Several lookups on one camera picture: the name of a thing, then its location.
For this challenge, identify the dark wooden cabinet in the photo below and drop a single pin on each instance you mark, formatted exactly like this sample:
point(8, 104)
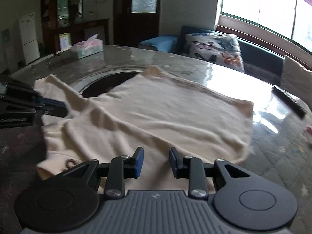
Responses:
point(59, 17)

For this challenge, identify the pink hair scrunchie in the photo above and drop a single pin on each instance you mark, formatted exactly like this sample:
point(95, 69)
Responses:
point(308, 130)

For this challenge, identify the white refrigerator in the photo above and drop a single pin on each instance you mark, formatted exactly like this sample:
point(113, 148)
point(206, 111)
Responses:
point(29, 38)

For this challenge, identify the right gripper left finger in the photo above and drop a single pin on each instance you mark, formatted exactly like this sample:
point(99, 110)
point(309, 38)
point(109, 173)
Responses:
point(119, 169)

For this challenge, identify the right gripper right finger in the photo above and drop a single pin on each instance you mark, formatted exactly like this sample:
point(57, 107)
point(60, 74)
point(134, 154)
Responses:
point(193, 169)

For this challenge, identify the butterfly print pillow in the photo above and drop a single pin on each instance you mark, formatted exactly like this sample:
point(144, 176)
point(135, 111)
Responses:
point(217, 48)

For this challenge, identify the green framed window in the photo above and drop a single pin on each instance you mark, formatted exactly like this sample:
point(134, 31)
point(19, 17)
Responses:
point(290, 19)

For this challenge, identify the cream beige shirt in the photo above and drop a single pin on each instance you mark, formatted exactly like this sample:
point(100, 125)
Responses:
point(153, 110)

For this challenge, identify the black remote control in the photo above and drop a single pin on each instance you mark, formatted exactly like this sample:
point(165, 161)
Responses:
point(291, 102)

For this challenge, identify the blue blanket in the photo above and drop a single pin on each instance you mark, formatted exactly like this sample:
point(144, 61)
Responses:
point(165, 43)

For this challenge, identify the dark door with glass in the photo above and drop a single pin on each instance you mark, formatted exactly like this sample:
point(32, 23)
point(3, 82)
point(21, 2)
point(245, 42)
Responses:
point(135, 21)

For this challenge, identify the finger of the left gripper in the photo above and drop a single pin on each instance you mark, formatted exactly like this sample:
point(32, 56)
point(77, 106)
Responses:
point(19, 93)
point(28, 117)

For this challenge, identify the tissue box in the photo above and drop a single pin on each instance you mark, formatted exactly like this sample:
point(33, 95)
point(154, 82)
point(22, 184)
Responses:
point(87, 48)

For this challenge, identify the plain beige pillow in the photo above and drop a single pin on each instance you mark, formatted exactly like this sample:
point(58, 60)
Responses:
point(297, 80)

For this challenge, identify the dark green corner sofa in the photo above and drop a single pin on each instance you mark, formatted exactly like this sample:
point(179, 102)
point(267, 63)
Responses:
point(259, 61)

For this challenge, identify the round black induction cooktop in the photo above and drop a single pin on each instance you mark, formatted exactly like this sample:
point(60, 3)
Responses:
point(106, 83)

